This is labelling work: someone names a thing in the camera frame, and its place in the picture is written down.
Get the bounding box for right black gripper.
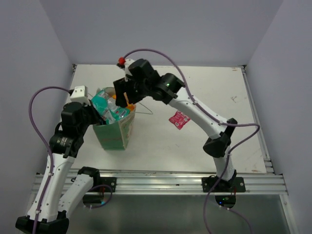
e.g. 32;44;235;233
114;75;150;108

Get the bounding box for orange yellow snack packet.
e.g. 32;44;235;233
107;94;136;114

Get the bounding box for teal candy packet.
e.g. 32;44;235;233
91;87;130;125

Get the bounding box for green paper bag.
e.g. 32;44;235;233
93;104;137;150

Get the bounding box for pink snack packet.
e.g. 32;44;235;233
169;111;191;130

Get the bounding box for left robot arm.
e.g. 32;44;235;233
16;102;101;234

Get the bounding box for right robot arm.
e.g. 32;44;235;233
113;58;237;192

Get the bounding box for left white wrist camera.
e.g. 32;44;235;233
70;85;90;105

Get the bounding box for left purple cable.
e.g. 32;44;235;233
28;85;73;234

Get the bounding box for purple cable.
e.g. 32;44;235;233
28;85;73;234
123;48;261;234

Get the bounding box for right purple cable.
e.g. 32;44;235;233
123;48;261;234

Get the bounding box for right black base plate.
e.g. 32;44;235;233
201;175;246;193

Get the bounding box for aluminium mounting rail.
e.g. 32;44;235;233
35;168;288;195

